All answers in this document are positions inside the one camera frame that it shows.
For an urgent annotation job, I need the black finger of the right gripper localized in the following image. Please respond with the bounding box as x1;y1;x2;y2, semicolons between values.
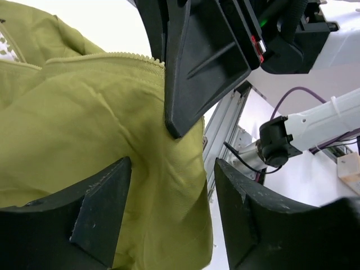
136;0;169;62

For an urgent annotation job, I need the aluminium frame rail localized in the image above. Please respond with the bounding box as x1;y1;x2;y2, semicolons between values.
203;82;269;189

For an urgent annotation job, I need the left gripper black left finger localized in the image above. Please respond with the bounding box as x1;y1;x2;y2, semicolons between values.
1;157;132;270

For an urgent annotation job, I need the olive green hooded jacket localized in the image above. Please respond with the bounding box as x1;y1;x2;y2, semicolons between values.
1;1;213;269

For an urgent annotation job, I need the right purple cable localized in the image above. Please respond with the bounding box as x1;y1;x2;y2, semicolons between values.
271;86;360;154

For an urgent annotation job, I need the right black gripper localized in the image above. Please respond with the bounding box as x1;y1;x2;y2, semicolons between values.
165;1;338;138

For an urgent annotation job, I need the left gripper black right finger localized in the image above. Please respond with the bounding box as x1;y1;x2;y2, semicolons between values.
214;159;359;269

